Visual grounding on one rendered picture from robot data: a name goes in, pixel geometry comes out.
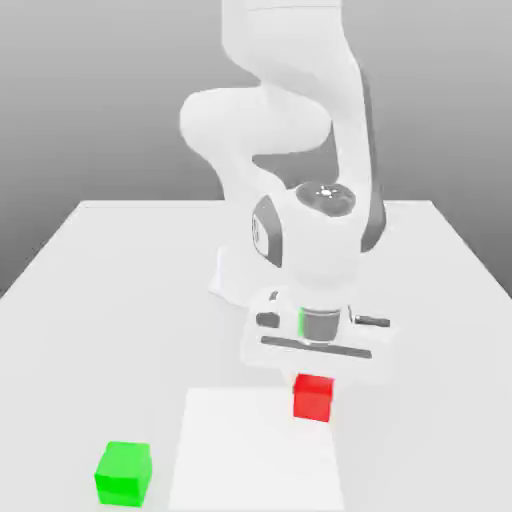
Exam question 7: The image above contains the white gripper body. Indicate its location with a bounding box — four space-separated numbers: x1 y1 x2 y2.
238 322 397 381

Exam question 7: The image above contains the small green cube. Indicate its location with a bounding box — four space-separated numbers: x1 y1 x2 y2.
94 440 153 509

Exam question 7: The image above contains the small red cube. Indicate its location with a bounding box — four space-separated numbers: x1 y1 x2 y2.
292 373 336 424

